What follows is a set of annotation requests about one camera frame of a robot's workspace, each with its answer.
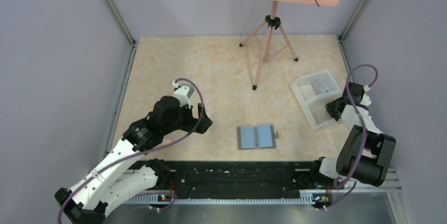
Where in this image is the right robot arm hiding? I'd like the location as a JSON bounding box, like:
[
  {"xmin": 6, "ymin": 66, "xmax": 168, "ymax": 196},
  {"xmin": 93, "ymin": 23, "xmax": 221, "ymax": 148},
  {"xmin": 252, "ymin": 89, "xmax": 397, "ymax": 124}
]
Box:
[{"xmin": 309, "ymin": 82, "xmax": 396, "ymax": 188}]

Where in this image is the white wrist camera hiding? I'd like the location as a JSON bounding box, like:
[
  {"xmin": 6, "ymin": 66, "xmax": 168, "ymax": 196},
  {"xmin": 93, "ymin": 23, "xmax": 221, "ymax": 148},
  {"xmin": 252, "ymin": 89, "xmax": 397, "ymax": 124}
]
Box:
[
  {"xmin": 172, "ymin": 81, "xmax": 195, "ymax": 108},
  {"xmin": 360, "ymin": 85, "xmax": 372, "ymax": 106}
]

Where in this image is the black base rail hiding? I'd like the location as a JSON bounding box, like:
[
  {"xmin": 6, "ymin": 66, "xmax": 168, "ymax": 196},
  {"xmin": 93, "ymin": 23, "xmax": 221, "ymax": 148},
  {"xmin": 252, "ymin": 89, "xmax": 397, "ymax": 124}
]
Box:
[{"xmin": 87, "ymin": 159, "xmax": 399, "ymax": 206}]

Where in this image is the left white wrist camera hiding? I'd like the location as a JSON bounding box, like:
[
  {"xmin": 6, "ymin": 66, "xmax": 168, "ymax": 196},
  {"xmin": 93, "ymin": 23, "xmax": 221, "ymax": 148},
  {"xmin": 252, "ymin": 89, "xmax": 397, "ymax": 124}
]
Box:
[{"xmin": 172, "ymin": 81, "xmax": 195, "ymax": 108}]

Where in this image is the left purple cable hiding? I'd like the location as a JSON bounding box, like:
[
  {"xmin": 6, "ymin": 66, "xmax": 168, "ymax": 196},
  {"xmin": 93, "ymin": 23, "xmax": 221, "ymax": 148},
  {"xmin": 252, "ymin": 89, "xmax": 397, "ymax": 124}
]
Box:
[{"xmin": 56, "ymin": 77, "xmax": 206, "ymax": 224}]

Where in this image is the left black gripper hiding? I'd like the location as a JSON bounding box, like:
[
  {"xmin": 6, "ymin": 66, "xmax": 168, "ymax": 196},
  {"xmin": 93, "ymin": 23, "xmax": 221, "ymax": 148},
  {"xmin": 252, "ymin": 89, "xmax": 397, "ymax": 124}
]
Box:
[{"xmin": 162, "ymin": 100, "xmax": 212, "ymax": 134}]

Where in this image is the grey card holder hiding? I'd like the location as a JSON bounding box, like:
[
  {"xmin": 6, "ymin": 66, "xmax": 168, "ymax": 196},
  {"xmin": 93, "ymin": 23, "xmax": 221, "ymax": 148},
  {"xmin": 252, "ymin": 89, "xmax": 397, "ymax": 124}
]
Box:
[{"xmin": 237, "ymin": 125, "xmax": 279, "ymax": 150}]

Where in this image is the silver card in tray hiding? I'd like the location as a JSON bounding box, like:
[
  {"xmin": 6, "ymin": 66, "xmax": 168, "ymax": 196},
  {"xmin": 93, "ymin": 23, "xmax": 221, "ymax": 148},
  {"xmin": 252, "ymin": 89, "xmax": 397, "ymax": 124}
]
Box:
[{"xmin": 311, "ymin": 78, "xmax": 332, "ymax": 95}]

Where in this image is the white divided plastic tray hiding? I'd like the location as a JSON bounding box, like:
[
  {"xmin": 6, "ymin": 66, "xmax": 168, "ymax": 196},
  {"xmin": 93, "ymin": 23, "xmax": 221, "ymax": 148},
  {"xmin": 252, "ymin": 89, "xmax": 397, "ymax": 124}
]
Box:
[{"xmin": 290, "ymin": 70, "xmax": 342, "ymax": 131}]

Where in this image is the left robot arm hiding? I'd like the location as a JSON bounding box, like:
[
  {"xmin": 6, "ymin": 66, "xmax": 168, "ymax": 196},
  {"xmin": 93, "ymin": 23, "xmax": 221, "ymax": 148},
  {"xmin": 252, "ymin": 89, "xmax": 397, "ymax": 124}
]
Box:
[{"xmin": 54, "ymin": 96, "xmax": 213, "ymax": 223}]

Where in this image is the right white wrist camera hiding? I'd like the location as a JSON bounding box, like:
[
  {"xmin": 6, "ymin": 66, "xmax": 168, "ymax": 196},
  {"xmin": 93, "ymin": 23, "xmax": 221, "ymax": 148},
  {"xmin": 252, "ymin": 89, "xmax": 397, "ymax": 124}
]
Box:
[{"xmin": 360, "ymin": 85, "xmax": 372, "ymax": 106}]

